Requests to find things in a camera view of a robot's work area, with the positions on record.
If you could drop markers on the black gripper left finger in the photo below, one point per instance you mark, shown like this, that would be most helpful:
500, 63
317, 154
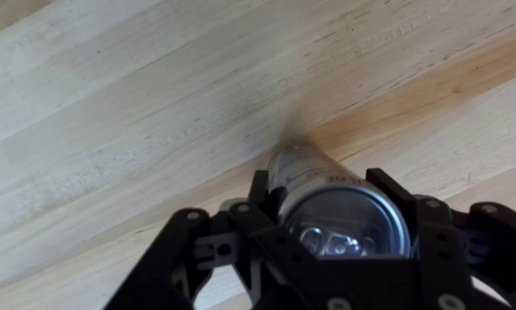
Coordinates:
224, 270

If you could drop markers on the silver and blue drink can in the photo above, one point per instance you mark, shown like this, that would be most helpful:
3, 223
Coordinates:
332, 201

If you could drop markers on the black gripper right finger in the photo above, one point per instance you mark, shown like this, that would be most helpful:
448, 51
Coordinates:
470, 259

